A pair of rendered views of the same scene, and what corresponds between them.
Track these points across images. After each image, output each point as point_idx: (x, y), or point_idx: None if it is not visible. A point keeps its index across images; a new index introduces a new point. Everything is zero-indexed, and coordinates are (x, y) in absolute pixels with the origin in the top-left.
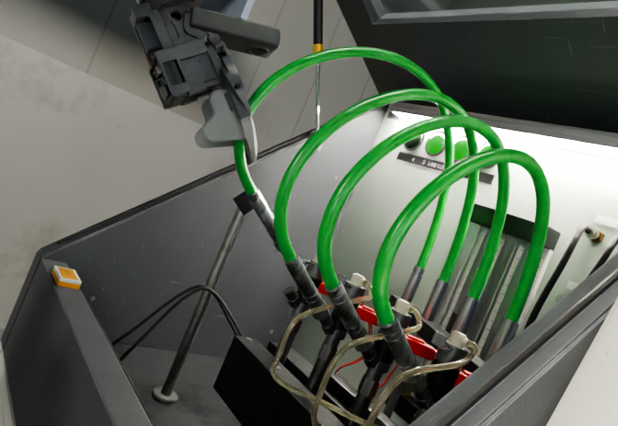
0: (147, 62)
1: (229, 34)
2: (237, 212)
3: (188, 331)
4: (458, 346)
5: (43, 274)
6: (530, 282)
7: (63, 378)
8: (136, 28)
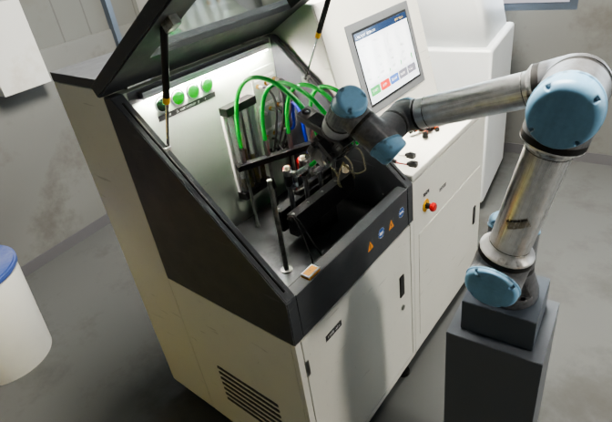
0: (338, 155)
1: None
2: (273, 190)
3: (283, 243)
4: None
5: (308, 286)
6: None
7: (356, 249)
8: (347, 146)
